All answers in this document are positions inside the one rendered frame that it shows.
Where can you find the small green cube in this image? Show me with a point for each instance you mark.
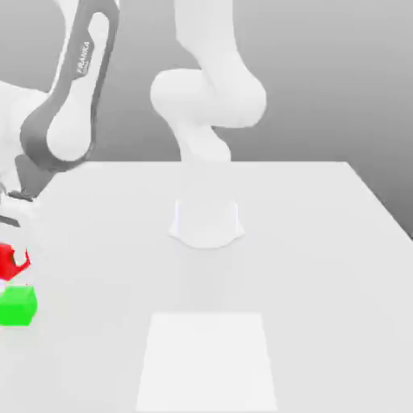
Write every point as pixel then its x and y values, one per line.
pixel 16 306

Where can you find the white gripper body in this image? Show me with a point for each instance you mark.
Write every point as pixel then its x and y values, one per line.
pixel 19 234

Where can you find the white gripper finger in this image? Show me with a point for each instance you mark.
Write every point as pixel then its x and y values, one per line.
pixel 19 256

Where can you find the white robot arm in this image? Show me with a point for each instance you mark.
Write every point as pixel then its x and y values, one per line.
pixel 206 96

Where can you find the small red cube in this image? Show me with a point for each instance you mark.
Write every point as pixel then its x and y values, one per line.
pixel 5 263

